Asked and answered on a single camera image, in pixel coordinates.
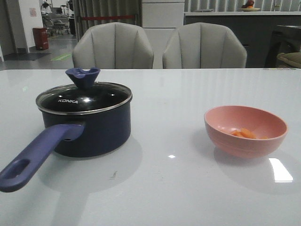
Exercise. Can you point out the dark blue saucepan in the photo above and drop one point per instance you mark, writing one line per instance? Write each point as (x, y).
(79, 136)

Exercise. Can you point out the grey curtain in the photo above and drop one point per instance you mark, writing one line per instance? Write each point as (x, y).
(88, 13)

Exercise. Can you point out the white refrigerator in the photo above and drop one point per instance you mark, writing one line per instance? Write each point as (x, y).
(162, 13)

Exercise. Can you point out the grey upholstered chair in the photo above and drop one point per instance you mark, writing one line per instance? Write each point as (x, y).
(114, 46)
(203, 46)

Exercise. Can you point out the red bin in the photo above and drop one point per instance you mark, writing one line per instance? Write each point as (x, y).
(40, 38)

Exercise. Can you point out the pink plastic bowl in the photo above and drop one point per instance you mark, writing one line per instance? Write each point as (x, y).
(222, 120)

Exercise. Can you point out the right grey upholstered chair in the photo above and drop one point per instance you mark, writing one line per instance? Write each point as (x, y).
(203, 46)

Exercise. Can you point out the dark grey counter cabinet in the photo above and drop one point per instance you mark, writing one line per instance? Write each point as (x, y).
(253, 29)

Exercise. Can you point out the glass lid blue knob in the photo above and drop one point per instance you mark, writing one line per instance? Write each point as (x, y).
(84, 96)

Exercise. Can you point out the olive sofa cushion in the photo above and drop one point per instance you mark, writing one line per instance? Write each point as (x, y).
(289, 60)

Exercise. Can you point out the orange ham slices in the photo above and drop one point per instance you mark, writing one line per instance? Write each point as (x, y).
(245, 133)

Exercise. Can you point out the left grey upholstered chair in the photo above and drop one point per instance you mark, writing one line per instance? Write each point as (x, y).
(114, 46)

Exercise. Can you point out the fruit plate on counter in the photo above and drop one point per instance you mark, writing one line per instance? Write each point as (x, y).
(249, 6)

